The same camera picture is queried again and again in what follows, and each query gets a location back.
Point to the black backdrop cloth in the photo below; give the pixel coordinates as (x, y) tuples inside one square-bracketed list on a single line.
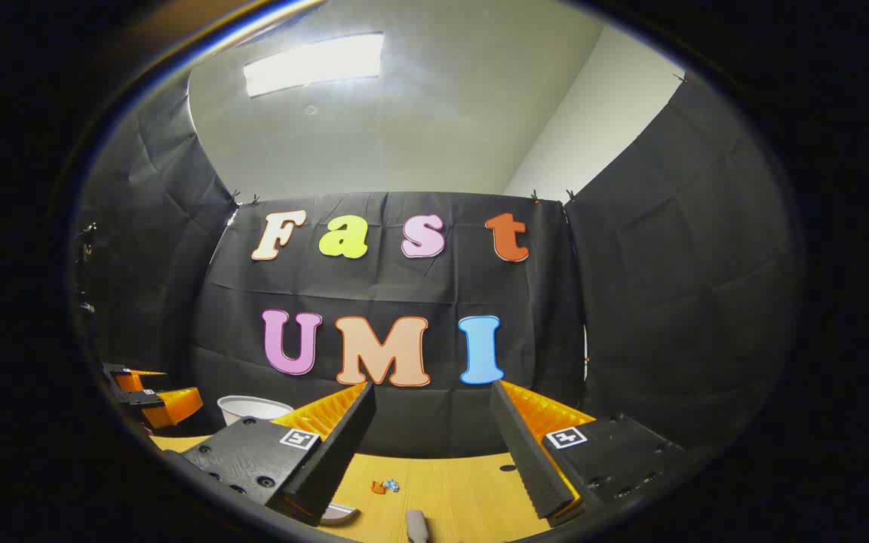
[(404, 286)]

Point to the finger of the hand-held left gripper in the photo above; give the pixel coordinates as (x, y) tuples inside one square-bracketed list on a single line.
[(136, 381), (174, 407)]

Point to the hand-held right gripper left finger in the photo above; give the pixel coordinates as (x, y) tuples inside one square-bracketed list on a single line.
[(336, 452)]

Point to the ceiling light panel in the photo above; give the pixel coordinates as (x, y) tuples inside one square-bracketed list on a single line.
[(314, 64)]

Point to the small grey broom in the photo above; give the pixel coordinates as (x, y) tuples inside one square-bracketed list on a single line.
[(416, 526)]

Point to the wooden desktop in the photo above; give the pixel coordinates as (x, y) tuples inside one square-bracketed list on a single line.
[(465, 490)]

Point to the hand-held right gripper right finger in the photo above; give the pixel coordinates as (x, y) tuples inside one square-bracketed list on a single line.
[(529, 460)]

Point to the grey dustpan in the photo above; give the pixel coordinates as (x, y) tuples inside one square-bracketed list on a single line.
[(338, 514)]

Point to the orange paper scrap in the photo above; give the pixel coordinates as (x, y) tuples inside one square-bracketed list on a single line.
[(378, 488)]

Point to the white ribbed garbage bin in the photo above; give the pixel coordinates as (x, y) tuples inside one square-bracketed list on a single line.
[(250, 411)]

